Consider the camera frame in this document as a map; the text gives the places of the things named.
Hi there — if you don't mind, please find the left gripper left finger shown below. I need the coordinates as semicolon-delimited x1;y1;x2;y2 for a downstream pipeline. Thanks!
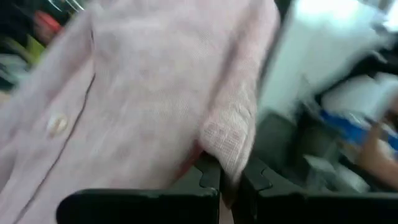
55;152;222;224

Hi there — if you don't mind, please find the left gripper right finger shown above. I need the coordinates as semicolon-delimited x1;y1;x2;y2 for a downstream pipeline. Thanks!
231;157;398;224

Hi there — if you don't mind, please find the mauve pink garment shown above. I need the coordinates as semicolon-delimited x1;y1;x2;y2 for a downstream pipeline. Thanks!
0;0;280;224

